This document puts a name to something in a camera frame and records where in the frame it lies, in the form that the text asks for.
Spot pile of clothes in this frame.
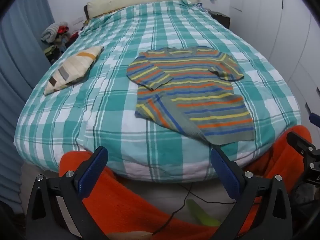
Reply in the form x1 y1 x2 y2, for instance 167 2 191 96
41 22 86 64

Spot white wardrobe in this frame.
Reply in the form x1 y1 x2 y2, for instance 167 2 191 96
228 0 320 122

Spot patterned cream throw pillow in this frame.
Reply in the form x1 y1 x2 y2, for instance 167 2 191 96
43 45 104 96

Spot dark nightstand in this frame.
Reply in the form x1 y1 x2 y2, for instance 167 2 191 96
208 10 231 29

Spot yellow-green slipper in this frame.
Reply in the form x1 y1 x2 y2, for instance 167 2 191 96
186 199 222 227

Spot green plaid bedspread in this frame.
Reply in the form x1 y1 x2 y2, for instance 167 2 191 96
14 0 302 183

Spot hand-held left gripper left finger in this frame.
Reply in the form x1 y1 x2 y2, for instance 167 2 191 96
25 146 109 240

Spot blue curtain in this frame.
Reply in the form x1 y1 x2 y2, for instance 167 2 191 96
0 0 56 214

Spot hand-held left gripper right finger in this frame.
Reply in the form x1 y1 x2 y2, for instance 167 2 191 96
210 147 293 240

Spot striped knit sweater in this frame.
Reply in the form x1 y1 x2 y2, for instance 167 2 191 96
126 46 256 146

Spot black cable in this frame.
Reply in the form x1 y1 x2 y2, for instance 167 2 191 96
152 182 237 235

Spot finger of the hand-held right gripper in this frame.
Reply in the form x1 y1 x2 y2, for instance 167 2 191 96
286 131 317 156
309 113 320 128

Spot person's orange fleece pants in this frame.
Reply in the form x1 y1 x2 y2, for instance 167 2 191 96
59 124 313 240

